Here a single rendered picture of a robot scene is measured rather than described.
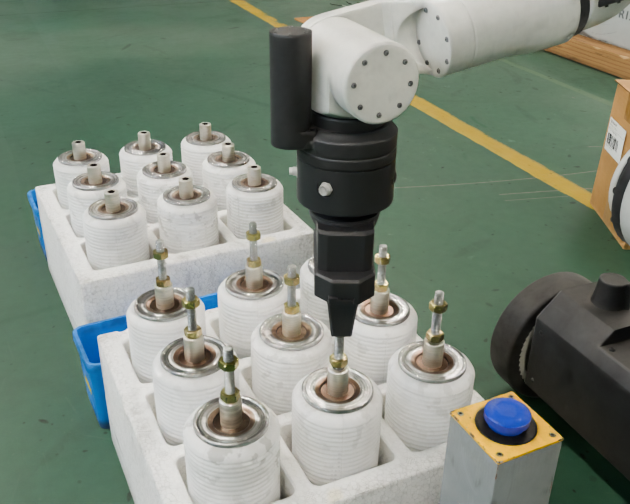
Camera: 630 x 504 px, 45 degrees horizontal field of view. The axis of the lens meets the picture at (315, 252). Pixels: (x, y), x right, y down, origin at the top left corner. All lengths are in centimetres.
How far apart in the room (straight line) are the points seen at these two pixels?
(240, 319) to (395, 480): 29
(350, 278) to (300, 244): 61
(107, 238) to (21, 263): 47
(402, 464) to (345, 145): 37
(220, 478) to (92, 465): 39
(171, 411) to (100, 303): 37
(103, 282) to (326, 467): 51
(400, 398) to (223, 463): 22
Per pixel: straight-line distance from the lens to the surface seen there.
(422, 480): 86
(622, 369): 104
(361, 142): 64
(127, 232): 120
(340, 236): 67
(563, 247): 172
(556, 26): 72
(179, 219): 122
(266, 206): 126
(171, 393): 85
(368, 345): 93
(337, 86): 61
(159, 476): 84
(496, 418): 69
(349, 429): 79
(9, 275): 161
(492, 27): 68
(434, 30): 68
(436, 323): 84
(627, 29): 316
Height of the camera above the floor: 76
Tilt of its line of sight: 29 degrees down
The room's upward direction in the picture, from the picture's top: 1 degrees clockwise
